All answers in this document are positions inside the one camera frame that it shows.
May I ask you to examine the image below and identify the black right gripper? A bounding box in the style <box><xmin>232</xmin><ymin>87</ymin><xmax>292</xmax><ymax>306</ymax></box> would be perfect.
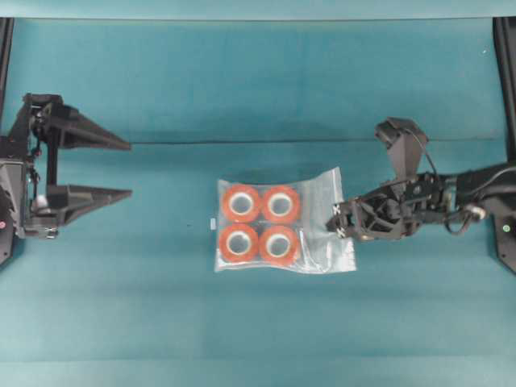
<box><xmin>325</xmin><ymin>173</ymin><xmax>458</xmax><ymax>241</ymax></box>

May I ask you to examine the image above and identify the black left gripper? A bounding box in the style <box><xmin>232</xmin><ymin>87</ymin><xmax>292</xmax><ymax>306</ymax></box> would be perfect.
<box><xmin>7</xmin><ymin>94</ymin><xmax>132</xmax><ymax>239</ymax></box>

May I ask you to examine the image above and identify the clear plastic zip bag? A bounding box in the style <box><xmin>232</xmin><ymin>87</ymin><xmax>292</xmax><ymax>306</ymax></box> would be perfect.
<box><xmin>214</xmin><ymin>168</ymin><xmax>356</xmax><ymax>275</ymax></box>

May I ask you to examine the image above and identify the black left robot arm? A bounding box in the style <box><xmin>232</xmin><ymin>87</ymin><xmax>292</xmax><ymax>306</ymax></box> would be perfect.
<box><xmin>1</xmin><ymin>94</ymin><xmax>131</xmax><ymax>238</ymax></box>

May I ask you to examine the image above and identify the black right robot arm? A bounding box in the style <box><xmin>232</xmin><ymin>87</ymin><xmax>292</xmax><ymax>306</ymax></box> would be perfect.
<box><xmin>326</xmin><ymin>161</ymin><xmax>515</xmax><ymax>241</ymax></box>

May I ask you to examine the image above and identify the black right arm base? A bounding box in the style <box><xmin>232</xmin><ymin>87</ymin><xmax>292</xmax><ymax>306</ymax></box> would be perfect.
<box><xmin>490</xmin><ymin>194</ymin><xmax>515</xmax><ymax>273</ymax></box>

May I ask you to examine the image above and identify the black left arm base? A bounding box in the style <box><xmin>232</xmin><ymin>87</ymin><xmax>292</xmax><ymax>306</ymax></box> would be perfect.
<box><xmin>0</xmin><ymin>216</ymin><xmax>17</xmax><ymax>268</ymax></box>

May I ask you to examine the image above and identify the orange tape roll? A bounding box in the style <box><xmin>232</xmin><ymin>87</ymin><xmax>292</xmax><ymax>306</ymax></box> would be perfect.
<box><xmin>262</xmin><ymin>185</ymin><xmax>301</xmax><ymax>224</ymax></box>
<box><xmin>259</xmin><ymin>226</ymin><xmax>299</xmax><ymax>266</ymax></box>
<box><xmin>218</xmin><ymin>223</ymin><xmax>258</xmax><ymax>263</ymax></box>
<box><xmin>221</xmin><ymin>185</ymin><xmax>261</xmax><ymax>223</ymax></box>

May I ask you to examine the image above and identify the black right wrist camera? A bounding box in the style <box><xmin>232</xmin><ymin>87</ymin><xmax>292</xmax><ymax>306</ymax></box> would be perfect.
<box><xmin>375</xmin><ymin>117</ymin><xmax>428</xmax><ymax>181</ymax></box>

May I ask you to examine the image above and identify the black camera cable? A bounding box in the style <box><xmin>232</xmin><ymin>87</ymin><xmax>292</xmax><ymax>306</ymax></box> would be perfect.
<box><xmin>410</xmin><ymin>124</ymin><xmax>485</xmax><ymax>235</ymax></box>

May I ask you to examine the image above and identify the black left frame post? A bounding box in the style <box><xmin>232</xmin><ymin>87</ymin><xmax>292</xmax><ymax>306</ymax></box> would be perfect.
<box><xmin>0</xmin><ymin>18</ymin><xmax>15</xmax><ymax>106</ymax></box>

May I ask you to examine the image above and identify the black frame post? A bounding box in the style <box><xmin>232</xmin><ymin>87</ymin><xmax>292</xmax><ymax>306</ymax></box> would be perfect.
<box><xmin>493</xmin><ymin>16</ymin><xmax>515</xmax><ymax>160</ymax></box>
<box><xmin>0</xmin><ymin>18</ymin><xmax>15</xmax><ymax>106</ymax></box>

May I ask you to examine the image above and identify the black right frame post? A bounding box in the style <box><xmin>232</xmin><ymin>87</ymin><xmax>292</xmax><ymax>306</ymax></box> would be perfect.
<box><xmin>493</xmin><ymin>16</ymin><xmax>515</xmax><ymax>160</ymax></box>

